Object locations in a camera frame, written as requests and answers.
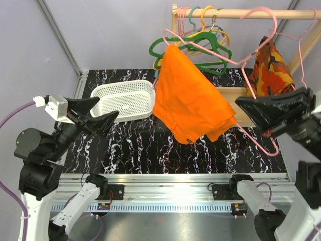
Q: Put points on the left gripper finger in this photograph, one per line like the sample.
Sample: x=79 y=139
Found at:
x=101 y=125
x=81 y=107

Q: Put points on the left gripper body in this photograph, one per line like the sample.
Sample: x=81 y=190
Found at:
x=78 y=126

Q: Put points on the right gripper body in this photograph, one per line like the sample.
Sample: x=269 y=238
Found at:
x=292 y=123

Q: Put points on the pink wire hanger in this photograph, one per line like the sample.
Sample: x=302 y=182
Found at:
x=306 y=41
x=238 y=62

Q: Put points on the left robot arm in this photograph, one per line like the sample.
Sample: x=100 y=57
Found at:
x=41 y=154

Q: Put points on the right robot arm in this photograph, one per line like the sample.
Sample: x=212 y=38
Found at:
x=302 y=222

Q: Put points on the camouflage orange trousers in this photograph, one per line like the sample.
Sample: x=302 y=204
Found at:
x=270 y=75

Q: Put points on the green plastic hanger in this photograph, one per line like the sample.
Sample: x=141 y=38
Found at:
x=201 y=42

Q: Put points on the wooden clothes rack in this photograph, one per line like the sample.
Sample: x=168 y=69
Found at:
x=208 y=12

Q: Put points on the white perforated plastic basket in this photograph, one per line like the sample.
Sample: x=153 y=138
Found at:
x=134 y=100

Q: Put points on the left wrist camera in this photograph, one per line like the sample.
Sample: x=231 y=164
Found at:
x=56 y=106

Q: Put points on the aluminium corner frame post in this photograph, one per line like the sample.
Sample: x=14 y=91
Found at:
x=81 y=75

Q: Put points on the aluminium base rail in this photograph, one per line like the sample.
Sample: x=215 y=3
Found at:
x=170 y=192

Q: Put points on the pink wire hangers bunch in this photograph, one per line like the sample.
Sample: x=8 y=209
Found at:
x=181 y=22

